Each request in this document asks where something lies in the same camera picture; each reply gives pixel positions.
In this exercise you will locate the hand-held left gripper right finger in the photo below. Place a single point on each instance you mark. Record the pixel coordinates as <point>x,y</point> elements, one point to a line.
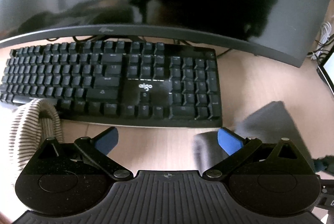
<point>229,141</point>

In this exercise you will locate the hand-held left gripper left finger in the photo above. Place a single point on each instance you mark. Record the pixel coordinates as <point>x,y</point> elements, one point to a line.
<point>105,140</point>

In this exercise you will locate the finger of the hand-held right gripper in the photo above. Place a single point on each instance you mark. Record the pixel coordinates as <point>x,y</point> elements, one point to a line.
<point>322,164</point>

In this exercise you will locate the striped knit garment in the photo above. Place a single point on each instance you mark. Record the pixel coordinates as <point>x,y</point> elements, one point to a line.
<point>23,130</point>

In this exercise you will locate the black mechanical keyboard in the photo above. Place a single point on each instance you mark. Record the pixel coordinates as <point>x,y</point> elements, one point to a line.
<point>104,77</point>

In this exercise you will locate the small lit screen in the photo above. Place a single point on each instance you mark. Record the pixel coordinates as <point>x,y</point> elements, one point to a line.
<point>328,70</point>

